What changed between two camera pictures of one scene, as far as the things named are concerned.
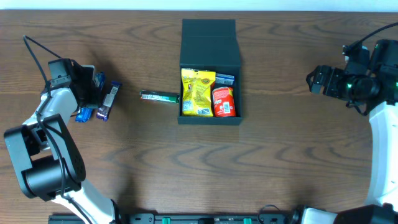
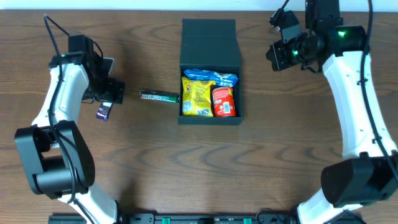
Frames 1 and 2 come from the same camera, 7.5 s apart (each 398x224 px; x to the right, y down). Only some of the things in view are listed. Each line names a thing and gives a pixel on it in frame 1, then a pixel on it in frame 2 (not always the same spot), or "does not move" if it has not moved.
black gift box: (211, 44) does not move
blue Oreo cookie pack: (84, 114) -> (221, 79)
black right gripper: (327, 82) -> (277, 56)
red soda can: (224, 102) does not move
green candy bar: (171, 98) does not move
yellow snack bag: (196, 92) does not move
